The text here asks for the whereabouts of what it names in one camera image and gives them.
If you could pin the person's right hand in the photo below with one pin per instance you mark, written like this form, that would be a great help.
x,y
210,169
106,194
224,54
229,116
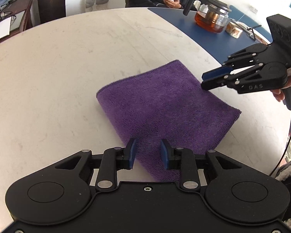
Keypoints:
x,y
278,95

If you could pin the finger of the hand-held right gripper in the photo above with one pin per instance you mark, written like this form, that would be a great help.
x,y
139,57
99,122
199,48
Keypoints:
x,y
215,72
213,84

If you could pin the white wall socket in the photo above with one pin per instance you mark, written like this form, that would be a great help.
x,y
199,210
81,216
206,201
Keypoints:
x,y
253,9

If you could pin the black water dispenser cabinet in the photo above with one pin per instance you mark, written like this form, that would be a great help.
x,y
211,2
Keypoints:
x,y
50,7

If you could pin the grey back support cushion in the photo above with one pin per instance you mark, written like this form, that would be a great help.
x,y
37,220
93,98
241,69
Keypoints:
x,y
94,1

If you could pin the purple towel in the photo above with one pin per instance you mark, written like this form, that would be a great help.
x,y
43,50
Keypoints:
x,y
164,106

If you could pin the small patterned cup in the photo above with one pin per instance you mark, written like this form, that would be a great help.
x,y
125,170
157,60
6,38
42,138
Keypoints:
x,y
233,29

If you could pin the blue table mat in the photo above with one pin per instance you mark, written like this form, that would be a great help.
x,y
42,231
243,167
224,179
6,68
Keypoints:
x,y
184,21

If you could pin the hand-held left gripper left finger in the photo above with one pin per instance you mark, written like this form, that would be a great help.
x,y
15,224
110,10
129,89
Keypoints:
x,y
131,154

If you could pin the dark wooden office desk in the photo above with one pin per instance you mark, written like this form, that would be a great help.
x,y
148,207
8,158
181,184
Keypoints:
x,y
24,12

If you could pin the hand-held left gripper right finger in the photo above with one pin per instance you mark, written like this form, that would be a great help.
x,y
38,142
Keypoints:
x,y
164,154

